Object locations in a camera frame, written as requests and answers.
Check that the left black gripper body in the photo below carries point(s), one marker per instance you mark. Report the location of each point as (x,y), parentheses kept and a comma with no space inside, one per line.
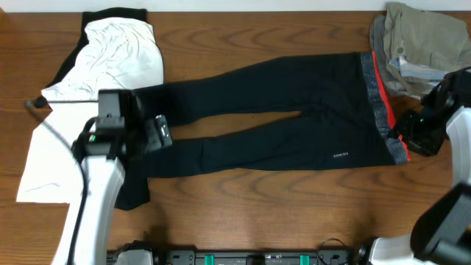
(153,140)

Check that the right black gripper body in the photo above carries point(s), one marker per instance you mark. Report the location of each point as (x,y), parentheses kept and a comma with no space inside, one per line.
(426,135)

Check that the black leggings grey red waistband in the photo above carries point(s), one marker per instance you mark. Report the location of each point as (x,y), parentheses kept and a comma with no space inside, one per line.
(310,112)

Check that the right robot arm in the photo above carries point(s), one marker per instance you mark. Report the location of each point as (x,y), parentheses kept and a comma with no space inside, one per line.
(441,235)

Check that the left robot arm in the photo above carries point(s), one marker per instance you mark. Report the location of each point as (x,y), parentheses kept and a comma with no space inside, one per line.
(108,140)

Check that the grey folded garment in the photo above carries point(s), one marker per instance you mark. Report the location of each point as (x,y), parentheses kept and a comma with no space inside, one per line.
(391,83)

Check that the white t-shirt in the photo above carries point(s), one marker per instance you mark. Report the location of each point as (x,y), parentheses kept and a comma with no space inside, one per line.
(120,53)

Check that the khaki folded shorts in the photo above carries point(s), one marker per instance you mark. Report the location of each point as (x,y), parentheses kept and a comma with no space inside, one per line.
(425,38)

